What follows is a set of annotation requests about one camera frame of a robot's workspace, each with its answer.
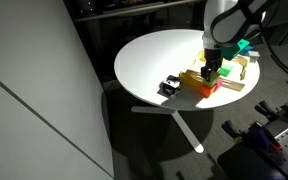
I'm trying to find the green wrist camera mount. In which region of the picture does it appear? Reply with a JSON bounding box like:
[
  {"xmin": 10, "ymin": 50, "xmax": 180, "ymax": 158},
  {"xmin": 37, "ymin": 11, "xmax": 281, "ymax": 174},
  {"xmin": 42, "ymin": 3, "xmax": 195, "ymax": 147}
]
[{"xmin": 220, "ymin": 38, "xmax": 251, "ymax": 62}]

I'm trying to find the black and white cube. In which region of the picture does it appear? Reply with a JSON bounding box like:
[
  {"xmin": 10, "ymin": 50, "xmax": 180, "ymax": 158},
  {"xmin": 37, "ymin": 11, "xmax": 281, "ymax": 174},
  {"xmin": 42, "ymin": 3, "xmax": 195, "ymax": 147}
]
[{"xmin": 160, "ymin": 75, "xmax": 182, "ymax": 98}]

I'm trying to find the pink block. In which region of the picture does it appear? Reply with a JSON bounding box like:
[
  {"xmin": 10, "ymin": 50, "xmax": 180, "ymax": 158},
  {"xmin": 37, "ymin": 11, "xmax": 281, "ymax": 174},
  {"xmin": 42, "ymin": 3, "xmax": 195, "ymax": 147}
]
[{"xmin": 215, "ymin": 78, "xmax": 224, "ymax": 91}]

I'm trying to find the black spring clamp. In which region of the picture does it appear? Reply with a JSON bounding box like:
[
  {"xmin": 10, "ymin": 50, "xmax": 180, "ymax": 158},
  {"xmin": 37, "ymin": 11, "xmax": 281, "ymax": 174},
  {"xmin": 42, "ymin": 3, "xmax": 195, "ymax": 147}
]
[
  {"xmin": 221, "ymin": 119, "xmax": 249, "ymax": 142},
  {"xmin": 254, "ymin": 99, "xmax": 286, "ymax": 118}
]

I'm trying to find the orange block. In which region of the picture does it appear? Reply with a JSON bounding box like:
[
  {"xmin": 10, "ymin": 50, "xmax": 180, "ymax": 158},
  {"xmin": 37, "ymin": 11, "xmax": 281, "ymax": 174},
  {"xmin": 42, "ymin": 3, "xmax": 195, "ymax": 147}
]
[{"xmin": 199, "ymin": 83, "xmax": 218, "ymax": 99}]

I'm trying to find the mint green block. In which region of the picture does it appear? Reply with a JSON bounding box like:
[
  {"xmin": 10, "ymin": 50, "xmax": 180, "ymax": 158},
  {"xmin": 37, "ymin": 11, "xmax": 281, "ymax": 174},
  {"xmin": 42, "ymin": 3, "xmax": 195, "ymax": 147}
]
[{"xmin": 218, "ymin": 63, "xmax": 234, "ymax": 78}]

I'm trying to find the wooden tray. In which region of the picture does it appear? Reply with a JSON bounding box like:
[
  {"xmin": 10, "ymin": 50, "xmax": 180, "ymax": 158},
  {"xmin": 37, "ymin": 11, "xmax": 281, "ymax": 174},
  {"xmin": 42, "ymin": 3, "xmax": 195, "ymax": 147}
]
[{"xmin": 185, "ymin": 49, "xmax": 251, "ymax": 93}]

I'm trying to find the yellow toy block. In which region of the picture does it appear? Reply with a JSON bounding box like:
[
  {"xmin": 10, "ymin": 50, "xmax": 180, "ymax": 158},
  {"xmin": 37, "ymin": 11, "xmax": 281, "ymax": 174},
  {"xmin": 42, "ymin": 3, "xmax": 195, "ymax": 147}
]
[{"xmin": 178, "ymin": 70, "xmax": 205, "ymax": 90}]

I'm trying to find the metal shelf rail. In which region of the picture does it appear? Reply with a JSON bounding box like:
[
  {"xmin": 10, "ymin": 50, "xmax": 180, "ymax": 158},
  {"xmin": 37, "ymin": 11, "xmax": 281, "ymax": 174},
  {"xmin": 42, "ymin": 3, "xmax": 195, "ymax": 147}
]
[{"xmin": 73, "ymin": 0, "xmax": 203, "ymax": 23}]

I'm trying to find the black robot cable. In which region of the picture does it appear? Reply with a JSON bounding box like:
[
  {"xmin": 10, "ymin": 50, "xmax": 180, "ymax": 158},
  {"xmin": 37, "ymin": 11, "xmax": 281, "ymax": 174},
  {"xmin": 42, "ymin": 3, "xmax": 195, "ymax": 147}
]
[{"xmin": 240, "ymin": 0, "xmax": 288, "ymax": 82}]

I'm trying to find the grey white cube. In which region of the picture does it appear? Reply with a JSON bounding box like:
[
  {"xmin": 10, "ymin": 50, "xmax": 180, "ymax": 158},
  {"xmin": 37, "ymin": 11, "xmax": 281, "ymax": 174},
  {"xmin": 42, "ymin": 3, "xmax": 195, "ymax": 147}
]
[{"xmin": 247, "ymin": 50, "xmax": 261, "ymax": 64}]

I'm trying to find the blue cube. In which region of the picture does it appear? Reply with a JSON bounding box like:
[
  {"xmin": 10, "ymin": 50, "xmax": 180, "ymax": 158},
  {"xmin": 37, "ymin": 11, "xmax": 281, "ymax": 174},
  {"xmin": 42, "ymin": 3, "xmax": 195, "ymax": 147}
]
[{"xmin": 239, "ymin": 45, "xmax": 254, "ymax": 57}]

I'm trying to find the white table base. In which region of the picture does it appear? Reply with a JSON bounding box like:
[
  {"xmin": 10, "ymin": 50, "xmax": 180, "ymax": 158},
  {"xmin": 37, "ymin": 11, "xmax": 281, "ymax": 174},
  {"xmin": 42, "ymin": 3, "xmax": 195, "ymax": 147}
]
[{"xmin": 131, "ymin": 105, "xmax": 205, "ymax": 154}]

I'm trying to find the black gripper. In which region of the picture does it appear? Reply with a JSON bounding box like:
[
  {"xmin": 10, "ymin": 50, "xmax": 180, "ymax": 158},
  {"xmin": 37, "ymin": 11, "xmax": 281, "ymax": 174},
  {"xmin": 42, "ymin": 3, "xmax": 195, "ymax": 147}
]
[{"xmin": 200, "ymin": 48, "xmax": 224, "ymax": 83}]

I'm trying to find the purple clamp orange trigger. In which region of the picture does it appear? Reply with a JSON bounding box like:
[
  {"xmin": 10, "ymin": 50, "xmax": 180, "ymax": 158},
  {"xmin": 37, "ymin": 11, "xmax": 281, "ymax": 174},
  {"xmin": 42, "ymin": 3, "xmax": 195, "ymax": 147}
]
[{"xmin": 246, "ymin": 121, "xmax": 284, "ymax": 151}]

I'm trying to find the grey seat cushion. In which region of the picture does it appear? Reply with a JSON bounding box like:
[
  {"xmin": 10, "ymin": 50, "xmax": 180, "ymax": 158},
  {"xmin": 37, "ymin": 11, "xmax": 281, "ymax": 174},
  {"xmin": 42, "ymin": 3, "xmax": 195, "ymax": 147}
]
[{"xmin": 216, "ymin": 143, "xmax": 285, "ymax": 180}]

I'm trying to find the yellow toy fruit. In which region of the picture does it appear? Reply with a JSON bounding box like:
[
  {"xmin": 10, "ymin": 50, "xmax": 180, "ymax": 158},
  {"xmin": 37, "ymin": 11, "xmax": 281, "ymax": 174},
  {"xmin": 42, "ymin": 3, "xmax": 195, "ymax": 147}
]
[{"xmin": 198, "ymin": 50, "xmax": 207, "ymax": 63}]

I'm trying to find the light green block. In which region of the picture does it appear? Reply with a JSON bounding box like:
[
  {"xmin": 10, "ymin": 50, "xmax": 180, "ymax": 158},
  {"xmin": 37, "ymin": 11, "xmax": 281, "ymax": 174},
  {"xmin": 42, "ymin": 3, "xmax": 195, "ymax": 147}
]
[{"xmin": 203, "ymin": 71, "xmax": 221, "ymax": 88}]

